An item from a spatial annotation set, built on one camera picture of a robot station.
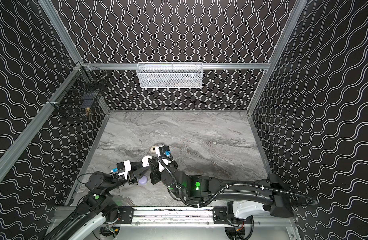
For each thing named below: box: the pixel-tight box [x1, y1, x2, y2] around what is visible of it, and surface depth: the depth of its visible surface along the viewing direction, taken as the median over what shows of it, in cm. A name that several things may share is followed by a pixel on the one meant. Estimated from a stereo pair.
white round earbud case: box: [141, 155, 153, 168], surface depth 63 cm
